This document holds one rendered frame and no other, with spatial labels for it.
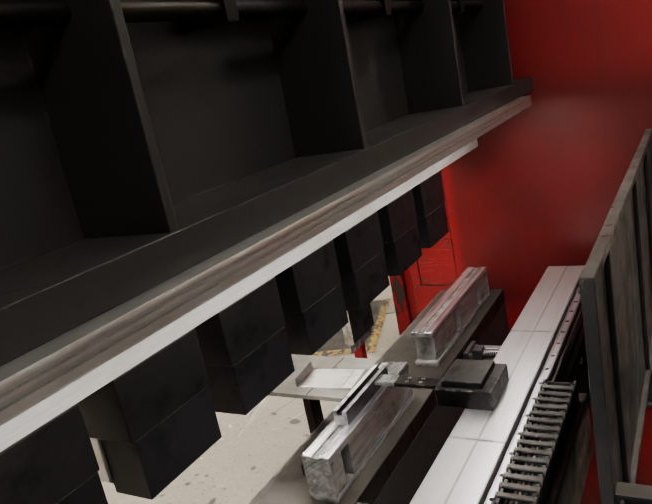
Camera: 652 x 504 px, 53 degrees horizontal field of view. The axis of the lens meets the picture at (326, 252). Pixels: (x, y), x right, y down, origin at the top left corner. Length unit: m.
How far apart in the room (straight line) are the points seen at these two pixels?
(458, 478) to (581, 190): 1.14
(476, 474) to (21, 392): 0.79
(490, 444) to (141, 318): 0.77
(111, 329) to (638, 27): 1.67
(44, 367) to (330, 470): 0.83
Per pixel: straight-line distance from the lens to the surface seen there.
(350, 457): 1.32
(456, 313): 1.88
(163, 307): 0.57
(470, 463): 1.15
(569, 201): 2.05
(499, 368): 1.34
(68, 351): 0.51
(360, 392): 1.38
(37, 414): 0.75
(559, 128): 2.01
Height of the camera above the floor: 1.63
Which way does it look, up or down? 15 degrees down
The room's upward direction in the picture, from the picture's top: 11 degrees counter-clockwise
